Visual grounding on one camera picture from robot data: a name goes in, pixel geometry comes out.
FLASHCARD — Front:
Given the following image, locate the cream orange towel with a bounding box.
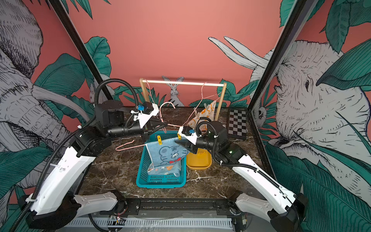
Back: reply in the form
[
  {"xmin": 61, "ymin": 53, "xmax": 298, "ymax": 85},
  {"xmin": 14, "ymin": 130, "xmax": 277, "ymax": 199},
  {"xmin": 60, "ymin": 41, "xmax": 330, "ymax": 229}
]
[{"xmin": 187, "ymin": 101, "xmax": 216, "ymax": 129}]

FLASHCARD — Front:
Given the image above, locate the blue dotted towel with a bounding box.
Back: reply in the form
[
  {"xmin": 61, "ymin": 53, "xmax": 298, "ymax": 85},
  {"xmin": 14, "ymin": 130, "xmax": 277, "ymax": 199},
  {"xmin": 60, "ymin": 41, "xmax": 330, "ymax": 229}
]
[{"xmin": 147, "ymin": 161, "xmax": 182, "ymax": 177}]

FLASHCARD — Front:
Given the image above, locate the pink wire hanger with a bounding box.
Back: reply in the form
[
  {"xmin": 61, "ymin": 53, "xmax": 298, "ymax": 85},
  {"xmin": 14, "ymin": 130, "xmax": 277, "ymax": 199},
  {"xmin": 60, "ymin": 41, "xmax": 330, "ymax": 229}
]
[{"xmin": 143, "ymin": 79, "xmax": 158, "ymax": 122}]

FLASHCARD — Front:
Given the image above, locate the dark blue towel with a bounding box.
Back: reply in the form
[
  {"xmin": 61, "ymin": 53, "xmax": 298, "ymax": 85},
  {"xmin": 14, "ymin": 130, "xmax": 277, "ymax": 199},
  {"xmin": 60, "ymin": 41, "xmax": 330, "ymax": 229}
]
[{"xmin": 146, "ymin": 138, "xmax": 189, "ymax": 167}]

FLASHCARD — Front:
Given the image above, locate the teal plastic basket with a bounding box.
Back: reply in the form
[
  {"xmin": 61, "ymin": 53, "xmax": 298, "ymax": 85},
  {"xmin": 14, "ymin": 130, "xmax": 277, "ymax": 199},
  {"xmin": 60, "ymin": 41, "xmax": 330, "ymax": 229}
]
[{"xmin": 136, "ymin": 130, "xmax": 188, "ymax": 189}]

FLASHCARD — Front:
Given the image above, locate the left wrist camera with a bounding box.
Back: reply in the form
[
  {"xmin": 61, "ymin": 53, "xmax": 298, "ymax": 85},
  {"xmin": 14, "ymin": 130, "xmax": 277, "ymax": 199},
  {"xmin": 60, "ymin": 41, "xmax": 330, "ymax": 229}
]
[{"xmin": 130, "ymin": 101, "xmax": 159, "ymax": 129}]

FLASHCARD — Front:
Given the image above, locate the white slotted cable duct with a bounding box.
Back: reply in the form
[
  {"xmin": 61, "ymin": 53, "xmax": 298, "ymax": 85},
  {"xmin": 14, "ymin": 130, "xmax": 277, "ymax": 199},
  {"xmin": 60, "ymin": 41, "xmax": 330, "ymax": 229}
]
[{"xmin": 63, "ymin": 217, "xmax": 233, "ymax": 230}]

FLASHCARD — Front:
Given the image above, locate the yellow plastic tray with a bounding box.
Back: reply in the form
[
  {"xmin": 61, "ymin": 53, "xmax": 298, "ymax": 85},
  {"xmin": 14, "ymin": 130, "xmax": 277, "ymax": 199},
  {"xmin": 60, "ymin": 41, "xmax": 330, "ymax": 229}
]
[{"xmin": 186, "ymin": 148, "xmax": 212, "ymax": 170}]

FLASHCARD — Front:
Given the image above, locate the wooden clothes rack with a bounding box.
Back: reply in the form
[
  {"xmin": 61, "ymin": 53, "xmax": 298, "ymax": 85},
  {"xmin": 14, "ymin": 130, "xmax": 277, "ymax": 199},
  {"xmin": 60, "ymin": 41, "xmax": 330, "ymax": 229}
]
[{"xmin": 129, "ymin": 70, "xmax": 224, "ymax": 127}]

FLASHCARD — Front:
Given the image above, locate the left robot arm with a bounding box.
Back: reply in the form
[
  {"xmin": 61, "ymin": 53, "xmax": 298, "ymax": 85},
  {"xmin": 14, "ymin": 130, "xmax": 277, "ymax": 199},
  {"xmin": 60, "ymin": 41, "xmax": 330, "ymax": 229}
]
[{"xmin": 10, "ymin": 78, "xmax": 166, "ymax": 232}]

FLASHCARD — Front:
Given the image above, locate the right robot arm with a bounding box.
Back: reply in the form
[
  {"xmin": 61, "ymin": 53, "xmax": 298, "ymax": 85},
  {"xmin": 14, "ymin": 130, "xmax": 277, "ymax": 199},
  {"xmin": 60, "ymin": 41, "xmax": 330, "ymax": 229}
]
[{"xmin": 176, "ymin": 120, "xmax": 308, "ymax": 232}]

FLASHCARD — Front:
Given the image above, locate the checkerboard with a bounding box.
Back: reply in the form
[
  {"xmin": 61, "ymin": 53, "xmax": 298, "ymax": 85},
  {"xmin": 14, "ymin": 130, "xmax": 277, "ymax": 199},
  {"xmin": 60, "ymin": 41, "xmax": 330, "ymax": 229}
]
[{"xmin": 226, "ymin": 108, "xmax": 248, "ymax": 139}]

